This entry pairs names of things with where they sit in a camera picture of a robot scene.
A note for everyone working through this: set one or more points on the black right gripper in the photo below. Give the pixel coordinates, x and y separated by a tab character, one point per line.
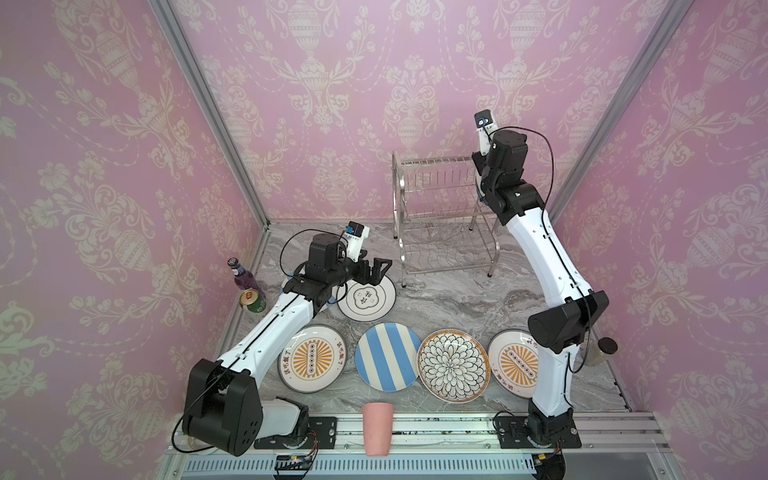
480	162

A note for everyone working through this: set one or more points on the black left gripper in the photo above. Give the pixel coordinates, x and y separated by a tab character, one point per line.
362	276

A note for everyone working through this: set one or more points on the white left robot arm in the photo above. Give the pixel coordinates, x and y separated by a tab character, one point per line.
223	408

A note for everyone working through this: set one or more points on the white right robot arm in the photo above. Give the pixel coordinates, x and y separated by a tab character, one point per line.
572	305

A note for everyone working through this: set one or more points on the stainless steel dish rack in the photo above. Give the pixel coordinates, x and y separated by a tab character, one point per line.
438	221

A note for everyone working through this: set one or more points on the blue cream striped plate front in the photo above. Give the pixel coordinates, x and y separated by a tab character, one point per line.
386	357

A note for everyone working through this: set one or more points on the orange sunburst plate left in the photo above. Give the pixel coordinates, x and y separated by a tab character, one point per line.
313	359

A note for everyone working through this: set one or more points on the orange sunburst plate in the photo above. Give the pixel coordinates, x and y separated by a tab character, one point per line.
513	356
313	359

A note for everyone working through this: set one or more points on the green drink can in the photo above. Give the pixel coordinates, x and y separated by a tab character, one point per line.
253	301

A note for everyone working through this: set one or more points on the purple drink bottle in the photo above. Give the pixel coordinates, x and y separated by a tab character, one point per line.
244	279

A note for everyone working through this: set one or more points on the black white flower pattern plate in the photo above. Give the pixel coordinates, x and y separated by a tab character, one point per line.
453	366

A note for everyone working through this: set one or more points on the pink cup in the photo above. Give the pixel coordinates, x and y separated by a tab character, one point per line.
378	419

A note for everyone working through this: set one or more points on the orange sunburst plate right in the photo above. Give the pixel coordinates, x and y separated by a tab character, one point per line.
513	356

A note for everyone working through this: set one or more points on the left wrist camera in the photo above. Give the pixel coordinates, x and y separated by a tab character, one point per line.
355	234

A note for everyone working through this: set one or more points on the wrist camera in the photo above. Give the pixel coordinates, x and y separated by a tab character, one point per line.
485	126
355	234

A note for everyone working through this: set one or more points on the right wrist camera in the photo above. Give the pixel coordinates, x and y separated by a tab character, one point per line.
485	126

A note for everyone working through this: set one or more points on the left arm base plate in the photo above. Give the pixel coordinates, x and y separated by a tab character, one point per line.
315	431

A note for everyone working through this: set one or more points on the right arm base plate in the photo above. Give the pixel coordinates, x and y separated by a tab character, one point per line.
536	432

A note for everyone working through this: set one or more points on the aluminium front rail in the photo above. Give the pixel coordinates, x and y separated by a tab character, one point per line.
447	446

